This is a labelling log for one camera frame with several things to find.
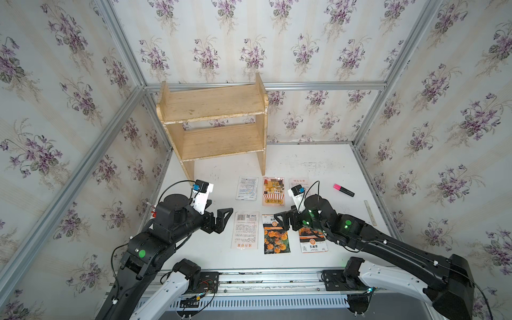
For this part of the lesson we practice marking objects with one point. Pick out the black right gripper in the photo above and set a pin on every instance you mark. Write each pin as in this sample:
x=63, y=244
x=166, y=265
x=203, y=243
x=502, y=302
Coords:
x=292, y=215

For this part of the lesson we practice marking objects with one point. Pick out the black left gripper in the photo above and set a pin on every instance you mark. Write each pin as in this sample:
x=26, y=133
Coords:
x=209, y=226

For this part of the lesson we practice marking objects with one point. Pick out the orange marigold seed packet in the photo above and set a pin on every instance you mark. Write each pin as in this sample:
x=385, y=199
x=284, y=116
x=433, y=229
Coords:
x=276, y=240

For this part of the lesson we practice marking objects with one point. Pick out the colourful cartoon seed packet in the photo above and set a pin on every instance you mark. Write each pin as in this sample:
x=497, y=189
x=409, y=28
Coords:
x=273, y=191

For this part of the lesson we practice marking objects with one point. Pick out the orange flower seed packet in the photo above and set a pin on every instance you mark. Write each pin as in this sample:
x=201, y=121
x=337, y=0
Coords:
x=312, y=241

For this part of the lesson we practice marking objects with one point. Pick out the white printed seed packet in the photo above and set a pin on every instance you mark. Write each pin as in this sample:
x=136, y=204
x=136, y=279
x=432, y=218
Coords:
x=247, y=189

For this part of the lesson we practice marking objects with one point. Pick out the white text seed packet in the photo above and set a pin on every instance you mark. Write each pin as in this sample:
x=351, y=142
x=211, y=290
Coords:
x=245, y=231

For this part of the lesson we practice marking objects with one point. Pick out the pink white seed packet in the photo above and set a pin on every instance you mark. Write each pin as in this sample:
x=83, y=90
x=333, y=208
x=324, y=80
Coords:
x=304, y=182

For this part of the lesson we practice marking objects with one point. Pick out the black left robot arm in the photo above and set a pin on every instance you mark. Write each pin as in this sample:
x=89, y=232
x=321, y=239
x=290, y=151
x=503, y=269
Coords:
x=177, y=218

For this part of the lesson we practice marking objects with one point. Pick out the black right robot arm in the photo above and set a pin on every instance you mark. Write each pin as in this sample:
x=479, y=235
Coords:
x=445, y=283

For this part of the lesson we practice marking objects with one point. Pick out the wooden two-tier shelf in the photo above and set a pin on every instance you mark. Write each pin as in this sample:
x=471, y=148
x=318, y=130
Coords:
x=174, y=108

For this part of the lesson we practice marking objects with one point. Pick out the pink marker pen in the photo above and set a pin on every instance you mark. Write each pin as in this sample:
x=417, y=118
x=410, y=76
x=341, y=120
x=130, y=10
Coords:
x=344, y=190

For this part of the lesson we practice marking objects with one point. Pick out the wooden ruler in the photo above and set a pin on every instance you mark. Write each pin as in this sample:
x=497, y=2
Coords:
x=370, y=213

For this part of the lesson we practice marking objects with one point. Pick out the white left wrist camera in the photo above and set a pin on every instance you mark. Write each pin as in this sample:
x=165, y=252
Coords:
x=200, y=195

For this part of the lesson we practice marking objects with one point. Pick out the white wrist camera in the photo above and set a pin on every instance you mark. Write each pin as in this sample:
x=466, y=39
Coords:
x=297, y=193
x=200, y=195

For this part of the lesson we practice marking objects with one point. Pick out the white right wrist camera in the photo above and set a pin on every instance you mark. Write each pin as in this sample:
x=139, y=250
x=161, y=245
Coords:
x=297, y=193

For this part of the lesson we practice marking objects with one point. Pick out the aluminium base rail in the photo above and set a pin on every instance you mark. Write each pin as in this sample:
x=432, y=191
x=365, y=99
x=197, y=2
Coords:
x=265, y=290

